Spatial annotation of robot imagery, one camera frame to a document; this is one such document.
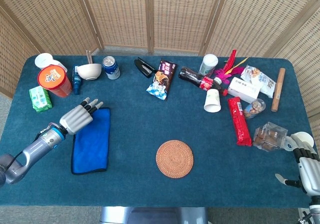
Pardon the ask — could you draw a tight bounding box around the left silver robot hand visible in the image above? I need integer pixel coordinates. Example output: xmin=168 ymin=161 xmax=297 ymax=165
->
xmin=59 ymin=97 xmax=104 ymax=136

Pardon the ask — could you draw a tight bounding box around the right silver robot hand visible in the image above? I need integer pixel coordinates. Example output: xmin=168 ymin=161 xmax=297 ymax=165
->
xmin=274 ymin=133 xmax=320 ymax=197

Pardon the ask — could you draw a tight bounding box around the white and blue paper cup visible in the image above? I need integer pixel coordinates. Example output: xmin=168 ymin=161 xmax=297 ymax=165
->
xmin=284 ymin=131 xmax=314 ymax=152

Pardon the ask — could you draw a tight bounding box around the grey and blue cloth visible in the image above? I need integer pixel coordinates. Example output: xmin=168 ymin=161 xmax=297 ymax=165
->
xmin=70 ymin=106 xmax=111 ymax=176

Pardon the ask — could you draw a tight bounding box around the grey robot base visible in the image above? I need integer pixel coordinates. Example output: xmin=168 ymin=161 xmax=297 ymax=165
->
xmin=99 ymin=206 xmax=209 ymax=224

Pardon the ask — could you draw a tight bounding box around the small dark blue bottle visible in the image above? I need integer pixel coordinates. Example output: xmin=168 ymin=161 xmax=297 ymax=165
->
xmin=72 ymin=64 xmax=82 ymax=95

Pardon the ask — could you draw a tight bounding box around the green wet wipes packet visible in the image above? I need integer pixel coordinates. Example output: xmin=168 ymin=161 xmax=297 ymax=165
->
xmin=28 ymin=85 xmax=53 ymax=113

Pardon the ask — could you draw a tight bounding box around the orange instant noodle tub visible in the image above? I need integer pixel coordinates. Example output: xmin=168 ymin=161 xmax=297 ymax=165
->
xmin=37 ymin=64 xmax=73 ymax=99

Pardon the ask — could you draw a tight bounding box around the white ceramic bowl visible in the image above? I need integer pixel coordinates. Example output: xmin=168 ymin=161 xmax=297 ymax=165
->
xmin=75 ymin=63 xmax=103 ymax=81

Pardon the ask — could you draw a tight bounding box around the clear plastic cookie box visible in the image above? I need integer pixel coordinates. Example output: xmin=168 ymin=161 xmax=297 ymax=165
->
xmin=252 ymin=121 xmax=288 ymax=153

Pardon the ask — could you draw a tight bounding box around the blue and white drink can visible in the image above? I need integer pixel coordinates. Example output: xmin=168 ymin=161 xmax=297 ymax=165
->
xmin=102 ymin=56 xmax=121 ymax=80

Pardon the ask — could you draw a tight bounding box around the blue plush table cloth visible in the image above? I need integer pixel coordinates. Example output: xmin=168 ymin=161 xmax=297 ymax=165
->
xmin=0 ymin=55 xmax=318 ymax=207

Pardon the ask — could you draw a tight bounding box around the white plastic cup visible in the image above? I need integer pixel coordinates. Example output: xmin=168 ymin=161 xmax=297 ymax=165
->
xmin=34 ymin=52 xmax=68 ymax=73

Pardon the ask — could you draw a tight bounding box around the small clear snack jar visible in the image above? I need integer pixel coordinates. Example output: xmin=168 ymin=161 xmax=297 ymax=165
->
xmin=242 ymin=98 xmax=267 ymax=120

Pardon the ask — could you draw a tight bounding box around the wooden rolling pin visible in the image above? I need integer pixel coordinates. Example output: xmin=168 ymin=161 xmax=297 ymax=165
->
xmin=271 ymin=67 xmax=286 ymax=113

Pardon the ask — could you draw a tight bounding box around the black stapler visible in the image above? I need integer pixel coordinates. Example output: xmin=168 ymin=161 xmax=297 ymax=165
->
xmin=134 ymin=57 xmax=157 ymax=79

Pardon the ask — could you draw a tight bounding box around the long red biscuit packet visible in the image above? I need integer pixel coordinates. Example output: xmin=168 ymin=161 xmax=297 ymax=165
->
xmin=227 ymin=96 xmax=253 ymax=147

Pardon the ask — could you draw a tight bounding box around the brown chocolate snack packet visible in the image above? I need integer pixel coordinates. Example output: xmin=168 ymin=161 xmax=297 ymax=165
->
xmin=146 ymin=59 xmax=178 ymax=101

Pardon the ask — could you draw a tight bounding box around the white printed snack bag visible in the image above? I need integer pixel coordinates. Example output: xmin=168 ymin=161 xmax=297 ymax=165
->
xmin=240 ymin=64 xmax=277 ymax=99

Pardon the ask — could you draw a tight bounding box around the white tissue box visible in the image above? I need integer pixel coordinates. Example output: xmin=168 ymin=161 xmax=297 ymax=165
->
xmin=227 ymin=76 xmax=261 ymax=104

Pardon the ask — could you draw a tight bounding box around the round woven rattan coaster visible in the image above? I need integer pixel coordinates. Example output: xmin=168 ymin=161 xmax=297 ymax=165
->
xmin=155 ymin=139 xmax=195 ymax=179

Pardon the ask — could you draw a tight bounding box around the cola bottle with red label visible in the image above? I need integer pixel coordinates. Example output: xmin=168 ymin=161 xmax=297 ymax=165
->
xmin=178 ymin=66 xmax=229 ymax=97

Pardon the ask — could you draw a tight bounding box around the colourful feather shuttlecock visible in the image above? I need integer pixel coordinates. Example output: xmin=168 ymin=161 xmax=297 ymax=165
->
xmin=213 ymin=49 xmax=250 ymax=86

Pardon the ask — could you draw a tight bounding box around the woven bamboo folding screen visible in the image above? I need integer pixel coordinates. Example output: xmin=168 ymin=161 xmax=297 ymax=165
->
xmin=0 ymin=0 xmax=320 ymax=135

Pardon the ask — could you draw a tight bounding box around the white and green canister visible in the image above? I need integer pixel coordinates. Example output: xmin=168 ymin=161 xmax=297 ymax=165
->
xmin=198 ymin=53 xmax=219 ymax=77

